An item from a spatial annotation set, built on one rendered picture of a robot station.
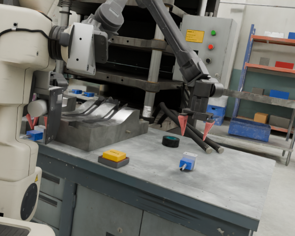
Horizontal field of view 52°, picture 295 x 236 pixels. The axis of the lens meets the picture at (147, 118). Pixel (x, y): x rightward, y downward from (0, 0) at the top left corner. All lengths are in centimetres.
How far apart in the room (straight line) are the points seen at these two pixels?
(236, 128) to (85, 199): 384
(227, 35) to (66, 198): 121
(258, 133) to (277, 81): 304
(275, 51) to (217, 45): 593
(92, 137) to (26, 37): 53
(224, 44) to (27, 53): 129
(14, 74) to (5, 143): 18
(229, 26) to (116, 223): 122
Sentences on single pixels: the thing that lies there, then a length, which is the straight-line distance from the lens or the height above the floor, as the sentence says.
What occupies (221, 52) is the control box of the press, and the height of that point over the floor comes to 128.
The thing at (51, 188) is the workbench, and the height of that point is 61.
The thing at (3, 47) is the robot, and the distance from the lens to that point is 75.
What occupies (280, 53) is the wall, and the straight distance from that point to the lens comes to 771.
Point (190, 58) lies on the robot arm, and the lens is 108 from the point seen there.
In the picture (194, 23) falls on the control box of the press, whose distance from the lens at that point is 188.
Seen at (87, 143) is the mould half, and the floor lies 83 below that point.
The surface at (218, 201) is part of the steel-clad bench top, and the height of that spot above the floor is 80.
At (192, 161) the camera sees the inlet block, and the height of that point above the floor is 84.
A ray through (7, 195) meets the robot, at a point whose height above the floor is 77.
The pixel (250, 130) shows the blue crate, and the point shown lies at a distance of 481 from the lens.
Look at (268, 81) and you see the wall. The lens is 769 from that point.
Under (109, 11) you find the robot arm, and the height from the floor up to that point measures 128.
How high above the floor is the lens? 117
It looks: 11 degrees down
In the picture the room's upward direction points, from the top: 9 degrees clockwise
